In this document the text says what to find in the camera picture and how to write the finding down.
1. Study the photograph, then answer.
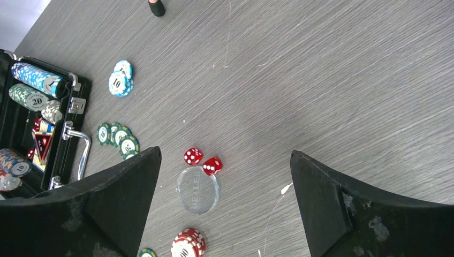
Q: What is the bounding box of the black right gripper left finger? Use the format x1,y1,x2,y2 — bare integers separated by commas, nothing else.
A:
1,147,162,256

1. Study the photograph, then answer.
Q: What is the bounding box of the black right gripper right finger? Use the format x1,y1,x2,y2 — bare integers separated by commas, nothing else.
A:
290,150,453,256

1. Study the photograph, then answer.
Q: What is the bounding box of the blue 10 chip stack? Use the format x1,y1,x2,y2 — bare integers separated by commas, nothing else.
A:
108,59,133,97

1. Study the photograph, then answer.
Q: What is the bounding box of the black poker set case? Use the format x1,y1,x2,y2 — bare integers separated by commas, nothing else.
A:
1,50,91,199

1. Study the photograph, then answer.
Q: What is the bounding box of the green 20 chip lone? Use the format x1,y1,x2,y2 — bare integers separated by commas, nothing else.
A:
139,248,157,257

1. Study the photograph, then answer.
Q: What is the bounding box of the green 20 chip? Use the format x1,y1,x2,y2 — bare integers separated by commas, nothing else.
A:
113,125,132,149
110,122,121,147
97,123,111,146
123,150,139,160
118,135,140,155

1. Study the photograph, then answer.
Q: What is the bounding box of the red 100 chip stack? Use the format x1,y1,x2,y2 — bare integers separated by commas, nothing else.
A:
171,228,206,257

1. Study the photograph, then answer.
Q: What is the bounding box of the clear dealer button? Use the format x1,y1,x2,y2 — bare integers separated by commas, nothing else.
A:
176,166,220,215

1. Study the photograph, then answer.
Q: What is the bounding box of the red chip row in case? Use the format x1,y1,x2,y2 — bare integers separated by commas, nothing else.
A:
1,169,22,192

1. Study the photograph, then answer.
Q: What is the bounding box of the blue-orange chip row in case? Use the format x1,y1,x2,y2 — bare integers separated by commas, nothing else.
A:
1,148,32,178

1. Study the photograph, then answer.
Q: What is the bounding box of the red die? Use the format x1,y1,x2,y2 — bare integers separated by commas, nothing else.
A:
202,157,223,176
184,147,203,166

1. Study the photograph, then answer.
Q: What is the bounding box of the grey chip row in case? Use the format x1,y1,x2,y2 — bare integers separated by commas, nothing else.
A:
41,100,63,124

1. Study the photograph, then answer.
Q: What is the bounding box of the green chip row in case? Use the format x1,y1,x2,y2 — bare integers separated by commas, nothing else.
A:
9,84,49,112

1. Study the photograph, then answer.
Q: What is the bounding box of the blue chip row in case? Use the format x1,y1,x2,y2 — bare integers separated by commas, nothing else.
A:
11,62,66,99

